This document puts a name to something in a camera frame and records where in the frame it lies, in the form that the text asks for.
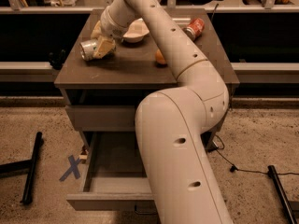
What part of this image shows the black clamp on rail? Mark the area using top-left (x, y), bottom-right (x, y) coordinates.
top-left (49, 49), bottom-right (66, 70)

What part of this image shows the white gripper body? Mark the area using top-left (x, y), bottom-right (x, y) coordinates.
top-left (100, 6), bottom-right (131, 39)

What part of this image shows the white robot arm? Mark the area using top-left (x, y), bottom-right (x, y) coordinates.
top-left (100, 0), bottom-right (233, 224)

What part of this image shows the grey drawer cabinet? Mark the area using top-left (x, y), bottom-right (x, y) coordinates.
top-left (54, 8), bottom-right (240, 161)

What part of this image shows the blue tape cross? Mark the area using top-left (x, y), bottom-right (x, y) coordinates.
top-left (59, 155), bottom-right (80, 182)

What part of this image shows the black floor stand right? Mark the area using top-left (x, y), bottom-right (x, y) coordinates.
top-left (268, 165), bottom-right (299, 224)

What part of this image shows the black floor stand left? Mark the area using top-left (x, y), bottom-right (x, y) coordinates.
top-left (0, 132), bottom-right (44, 205)

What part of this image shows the black cable on floor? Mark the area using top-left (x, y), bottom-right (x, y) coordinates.
top-left (207, 134), bottom-right (299, 176)

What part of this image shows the silver green 7up can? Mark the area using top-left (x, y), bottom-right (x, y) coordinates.
top-left (79, 39), bottom-right (98, 61)

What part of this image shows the open grey middle drawer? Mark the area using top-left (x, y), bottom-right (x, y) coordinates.
top-left (67, 132), bottom-right (157, 215)

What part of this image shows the orange fruit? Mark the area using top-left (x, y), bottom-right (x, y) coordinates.
top-left (155, 49), bottom-right (166, 65)

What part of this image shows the red soda can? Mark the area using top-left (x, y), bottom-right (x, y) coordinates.
top-left (183, 18), bottom-right (205, 41)

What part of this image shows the closed grey top drawer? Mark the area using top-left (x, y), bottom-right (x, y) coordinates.
top-left (65, 105), bottom-right (135, 132)

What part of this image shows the white bowl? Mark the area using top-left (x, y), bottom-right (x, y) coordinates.
top-left (123, 20), bottom-right (150, 43)

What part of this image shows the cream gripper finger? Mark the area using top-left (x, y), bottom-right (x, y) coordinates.
top-left (91, 21), bottom-right (102, 39)
top-left (93, 35), bottom-right (116, 59)

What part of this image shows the black floor stand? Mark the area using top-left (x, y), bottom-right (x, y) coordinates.
top-left (268, 165), bottom-right (299, 224)
top-left (0, 132), bottom-right (44, 205)

